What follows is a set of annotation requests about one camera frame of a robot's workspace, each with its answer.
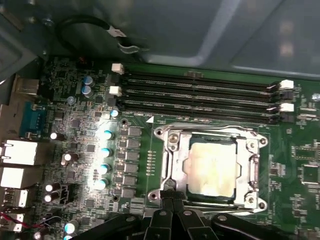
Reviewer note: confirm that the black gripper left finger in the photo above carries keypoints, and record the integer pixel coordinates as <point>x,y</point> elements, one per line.
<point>160,222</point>

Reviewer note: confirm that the open PC case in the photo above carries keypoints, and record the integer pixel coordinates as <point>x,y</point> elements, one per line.
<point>175,30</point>

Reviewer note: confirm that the silver-topped green CPU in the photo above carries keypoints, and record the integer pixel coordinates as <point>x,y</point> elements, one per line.
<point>212,170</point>

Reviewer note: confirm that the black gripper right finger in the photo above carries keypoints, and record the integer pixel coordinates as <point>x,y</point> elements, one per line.
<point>192,225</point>

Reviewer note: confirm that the silver rear port block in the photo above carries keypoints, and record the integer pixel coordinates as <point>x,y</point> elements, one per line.
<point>17,177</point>
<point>21,152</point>

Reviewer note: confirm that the blue-topped capacitor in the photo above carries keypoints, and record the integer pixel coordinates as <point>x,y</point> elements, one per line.
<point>106,152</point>
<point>103,168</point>
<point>108,135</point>
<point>102,184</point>

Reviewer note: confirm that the green motherboard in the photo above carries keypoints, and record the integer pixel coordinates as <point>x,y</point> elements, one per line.
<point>282,140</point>

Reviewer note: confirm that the CPU socket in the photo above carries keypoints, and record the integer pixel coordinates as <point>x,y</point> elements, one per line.
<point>156,196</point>

